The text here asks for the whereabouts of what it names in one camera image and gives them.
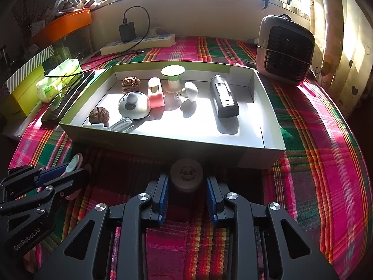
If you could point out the white cardboard box tray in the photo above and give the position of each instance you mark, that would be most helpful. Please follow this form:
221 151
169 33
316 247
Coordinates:
184 128

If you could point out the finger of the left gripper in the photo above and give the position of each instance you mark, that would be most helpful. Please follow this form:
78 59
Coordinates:
28 177
60 186

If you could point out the black charger adapter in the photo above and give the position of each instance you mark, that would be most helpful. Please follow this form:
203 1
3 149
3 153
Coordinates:
127 31

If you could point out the small desktop fan heater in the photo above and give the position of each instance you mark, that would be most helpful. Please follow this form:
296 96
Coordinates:
285 50

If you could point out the green white suction cup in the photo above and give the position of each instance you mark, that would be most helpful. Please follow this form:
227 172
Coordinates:
173 73

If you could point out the orange plastic tray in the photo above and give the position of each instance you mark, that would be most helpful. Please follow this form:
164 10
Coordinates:
61 27

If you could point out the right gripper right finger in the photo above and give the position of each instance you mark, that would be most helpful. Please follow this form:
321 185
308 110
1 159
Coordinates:
265 242

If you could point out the green tissue pack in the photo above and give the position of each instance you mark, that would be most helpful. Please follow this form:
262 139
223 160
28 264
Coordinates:
57 79

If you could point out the yellow green striped box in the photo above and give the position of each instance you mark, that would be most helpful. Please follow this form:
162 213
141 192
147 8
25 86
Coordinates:
22 86

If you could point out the white round smiley cap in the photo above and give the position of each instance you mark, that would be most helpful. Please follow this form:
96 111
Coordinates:
186 175

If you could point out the white round dome gadget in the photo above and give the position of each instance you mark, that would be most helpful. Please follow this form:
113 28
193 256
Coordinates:
134 105

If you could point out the white mushroom knob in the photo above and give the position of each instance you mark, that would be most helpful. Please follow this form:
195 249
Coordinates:
189 91

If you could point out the white power strip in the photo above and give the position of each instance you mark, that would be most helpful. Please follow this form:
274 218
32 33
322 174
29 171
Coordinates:
137 44

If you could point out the beige heart curtain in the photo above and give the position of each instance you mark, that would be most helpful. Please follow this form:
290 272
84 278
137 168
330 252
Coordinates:
343 52

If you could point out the plaid tablecloth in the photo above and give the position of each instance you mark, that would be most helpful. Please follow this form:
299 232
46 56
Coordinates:
321 180

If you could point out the brown walnut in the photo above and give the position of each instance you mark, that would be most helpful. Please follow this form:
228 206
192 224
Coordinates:
130 84
99 115

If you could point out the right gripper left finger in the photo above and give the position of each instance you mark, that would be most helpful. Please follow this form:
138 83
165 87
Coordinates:
110 240

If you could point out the pink nail clipper case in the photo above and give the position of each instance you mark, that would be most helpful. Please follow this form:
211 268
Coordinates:
155 93

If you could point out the black bike light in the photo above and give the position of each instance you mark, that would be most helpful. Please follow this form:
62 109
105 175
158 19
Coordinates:
223 99

